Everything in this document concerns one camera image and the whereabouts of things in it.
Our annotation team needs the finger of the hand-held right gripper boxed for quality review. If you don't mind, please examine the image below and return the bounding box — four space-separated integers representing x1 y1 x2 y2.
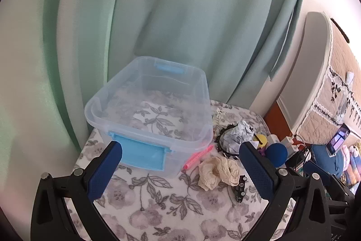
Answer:
305 160 354 202

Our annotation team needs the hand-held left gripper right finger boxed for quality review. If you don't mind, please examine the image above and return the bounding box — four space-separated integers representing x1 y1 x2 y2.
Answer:
239 142 331 241

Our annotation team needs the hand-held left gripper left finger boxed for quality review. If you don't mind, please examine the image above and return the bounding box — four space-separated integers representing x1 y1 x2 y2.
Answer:
30 141 123 241

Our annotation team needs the black rhinestone hair clip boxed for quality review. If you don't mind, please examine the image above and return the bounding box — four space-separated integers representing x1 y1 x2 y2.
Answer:
234 175 248 204

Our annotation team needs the blue ball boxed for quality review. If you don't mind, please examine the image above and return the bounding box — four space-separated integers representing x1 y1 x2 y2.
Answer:
265 143 288 168

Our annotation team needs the purple and yellow toy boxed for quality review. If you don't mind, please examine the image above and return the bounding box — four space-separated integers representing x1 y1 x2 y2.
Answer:
252 134 268 157

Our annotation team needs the white paper ball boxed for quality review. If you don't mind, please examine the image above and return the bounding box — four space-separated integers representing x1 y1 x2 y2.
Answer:
224 120 256 157

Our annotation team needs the cream lace scrunchie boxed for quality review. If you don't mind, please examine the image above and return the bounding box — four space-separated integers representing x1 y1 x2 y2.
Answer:
198 156 240 194

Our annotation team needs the black lace headband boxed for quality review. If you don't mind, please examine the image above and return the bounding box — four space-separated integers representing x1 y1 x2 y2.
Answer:
215 123 243 158

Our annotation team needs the pink pen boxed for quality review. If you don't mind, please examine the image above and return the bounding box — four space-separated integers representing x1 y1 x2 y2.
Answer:
183 145 214 171

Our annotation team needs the white hair clip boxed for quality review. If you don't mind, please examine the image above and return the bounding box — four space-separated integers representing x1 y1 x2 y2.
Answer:
213 108 225 124

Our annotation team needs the clear plastic storage box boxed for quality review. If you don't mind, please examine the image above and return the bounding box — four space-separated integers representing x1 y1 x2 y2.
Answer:
85 56 214 179

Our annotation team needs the blue plush pillow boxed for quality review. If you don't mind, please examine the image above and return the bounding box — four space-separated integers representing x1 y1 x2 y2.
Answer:
310 143 348 177

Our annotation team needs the colourful printed cloth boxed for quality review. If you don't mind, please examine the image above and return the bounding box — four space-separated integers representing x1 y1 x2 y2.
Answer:
342 145 361 189

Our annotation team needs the smartphone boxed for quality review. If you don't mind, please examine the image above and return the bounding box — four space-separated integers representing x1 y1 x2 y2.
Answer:
327 124 352 157

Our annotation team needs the grey floral blanket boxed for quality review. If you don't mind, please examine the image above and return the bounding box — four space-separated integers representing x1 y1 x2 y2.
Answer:
68 100 299 241

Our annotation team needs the white padded headboard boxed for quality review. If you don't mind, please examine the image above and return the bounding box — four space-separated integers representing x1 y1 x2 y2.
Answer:
278 12 333 131

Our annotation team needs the shiny green satin curtain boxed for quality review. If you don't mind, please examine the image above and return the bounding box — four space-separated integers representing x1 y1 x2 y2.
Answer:
0 0 113 154

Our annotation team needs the matte pale green curtain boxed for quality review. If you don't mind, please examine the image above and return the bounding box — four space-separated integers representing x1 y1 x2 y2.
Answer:
42 0 311 117

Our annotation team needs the orange wooden bed frame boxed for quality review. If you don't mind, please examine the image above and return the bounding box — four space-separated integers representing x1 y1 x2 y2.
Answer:
264 104 296 143

